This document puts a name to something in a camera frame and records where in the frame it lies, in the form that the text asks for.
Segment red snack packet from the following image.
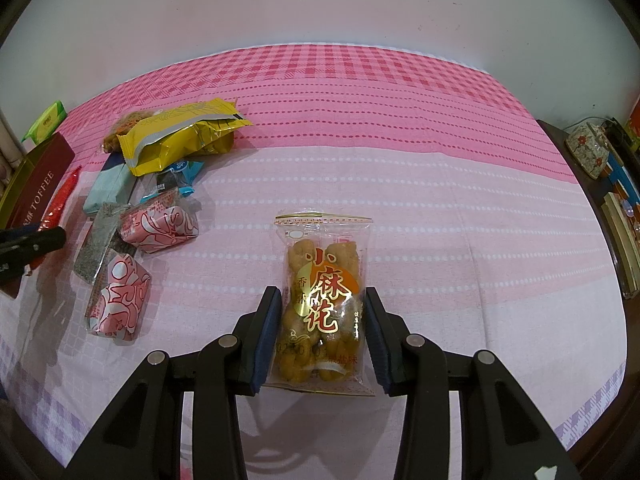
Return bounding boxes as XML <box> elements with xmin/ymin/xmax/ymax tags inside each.
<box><xmin>38</xmin><ymin>166</ymin><xmax>81</xmax><ymax>232</ymax></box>

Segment silver grey snack packet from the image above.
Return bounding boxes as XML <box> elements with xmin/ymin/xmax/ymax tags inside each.
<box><xmin>74</xmin><ymin>203</ymin><xmax>137</xmax><ymax>285</ymax></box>

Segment pink white wafer packet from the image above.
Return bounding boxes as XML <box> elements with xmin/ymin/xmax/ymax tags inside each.
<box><xmin>118</xmin><ymin>188</ymin><xmax>200</xmax><ymax>254</ymax></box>
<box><xmin>85</xmin><ymin>249</ymin><xmax>152</xmax><ymax>341</ymax></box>

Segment blue plum candy packet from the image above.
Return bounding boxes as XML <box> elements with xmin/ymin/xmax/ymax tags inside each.
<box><xmin>141</xmin><ymin>159</ymin><xmax>204</xmax><ymax>203</ymax></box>

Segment fried dough twist packet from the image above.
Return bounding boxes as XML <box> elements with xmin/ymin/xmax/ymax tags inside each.
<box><xmin>267</xmin><ymin>210</ymin><xmax>373</xmax><ymax>398</ymax></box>

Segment red gold toffee tin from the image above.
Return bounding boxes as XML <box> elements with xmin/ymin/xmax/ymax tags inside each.
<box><xmin>0</xmin><ymin>132</ymin><xmax>75</xmax><ymax>230</ymax></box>

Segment dark blue teal packet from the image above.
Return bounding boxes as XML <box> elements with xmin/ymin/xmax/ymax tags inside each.
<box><xmin>82</xmin><ymin>152</ymin><xmax>137</xmax><ymax>217</ymax></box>

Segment dark wooden side shelf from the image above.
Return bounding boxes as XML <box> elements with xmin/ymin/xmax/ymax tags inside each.
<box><xmin>538</xmin><ymin>120</ymin><xmax>639</xmax><ymax>479</ymax></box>

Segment green tissue pack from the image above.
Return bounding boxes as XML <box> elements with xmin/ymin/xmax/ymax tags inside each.
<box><xmin>22</xmin><ymin>100</ymin><xmax>67</xmax><ymax>145</ymax></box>

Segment clear peanut snack bag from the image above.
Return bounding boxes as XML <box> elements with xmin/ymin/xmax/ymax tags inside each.
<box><xmin>101</xmin><ymin>110</ymin><xmax>154</xmax><ymax>153</ymax></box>

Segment pink checkered tablecloth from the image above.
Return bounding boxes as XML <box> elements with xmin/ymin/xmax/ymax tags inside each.
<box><xmin>1</xmin><ymin>44</ymin><xmax>627</xmax><ymax>479</ymax></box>

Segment yellow foil snack bag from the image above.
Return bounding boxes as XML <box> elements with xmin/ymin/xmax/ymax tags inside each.
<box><xmin>117</xmin><ymin>98</ymin><xmax>253</xmax><ymax>177</ymax></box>

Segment stacked books on shelf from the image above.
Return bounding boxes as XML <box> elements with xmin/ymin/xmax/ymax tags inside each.
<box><xmin>598</xmin><ymin>114</ymin><xmax>640</xmax><ymax>302</ymax></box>

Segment floral ceramic container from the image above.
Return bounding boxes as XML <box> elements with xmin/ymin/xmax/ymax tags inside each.
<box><xmin>565</xmin><ymin>122</ymin><xmax>610</xmax><ymax>180</ymax></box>

